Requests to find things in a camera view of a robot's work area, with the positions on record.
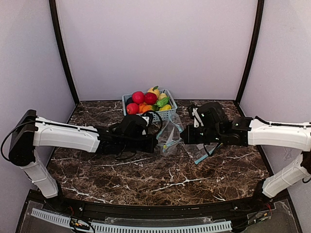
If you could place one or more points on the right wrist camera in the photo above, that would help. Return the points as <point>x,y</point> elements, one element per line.
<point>192,110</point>

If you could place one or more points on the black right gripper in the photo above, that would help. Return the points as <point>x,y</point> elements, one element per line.
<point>187,134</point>

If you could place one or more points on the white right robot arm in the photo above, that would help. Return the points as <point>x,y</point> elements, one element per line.
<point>211,125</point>

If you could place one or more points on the yellow lemon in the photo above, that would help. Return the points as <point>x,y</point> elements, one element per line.
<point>165,107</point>

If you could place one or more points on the red apple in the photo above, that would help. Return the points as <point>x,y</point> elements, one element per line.
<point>132,109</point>
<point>150,98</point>
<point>138,97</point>

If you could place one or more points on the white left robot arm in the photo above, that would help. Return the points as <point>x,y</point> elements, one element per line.
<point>32,131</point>

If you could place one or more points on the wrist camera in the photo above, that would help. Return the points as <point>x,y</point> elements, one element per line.
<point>192,110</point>
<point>148,117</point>

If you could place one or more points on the right black frame post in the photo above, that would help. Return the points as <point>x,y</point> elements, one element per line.
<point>252,50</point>

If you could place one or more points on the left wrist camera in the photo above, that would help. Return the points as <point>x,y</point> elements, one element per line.
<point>148,117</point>

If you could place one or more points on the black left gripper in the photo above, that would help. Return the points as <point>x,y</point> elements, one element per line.
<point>153,143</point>

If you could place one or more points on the white slotted cable duct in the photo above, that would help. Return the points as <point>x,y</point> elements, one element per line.
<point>125,225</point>

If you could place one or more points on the black front rail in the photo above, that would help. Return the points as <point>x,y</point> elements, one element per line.
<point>235,209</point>

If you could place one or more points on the orange fruit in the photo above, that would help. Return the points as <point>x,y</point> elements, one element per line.
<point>142,108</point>

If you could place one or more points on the black frame post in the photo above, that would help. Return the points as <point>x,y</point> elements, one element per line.
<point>252,50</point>
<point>62,52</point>

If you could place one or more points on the clear zip top bag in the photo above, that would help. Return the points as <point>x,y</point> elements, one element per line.
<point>169,136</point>

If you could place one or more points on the left black frame post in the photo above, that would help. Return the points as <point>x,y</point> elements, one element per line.
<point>62,52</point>

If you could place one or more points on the yellow pear with leaf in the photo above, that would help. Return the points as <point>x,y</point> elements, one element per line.
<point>154,90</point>

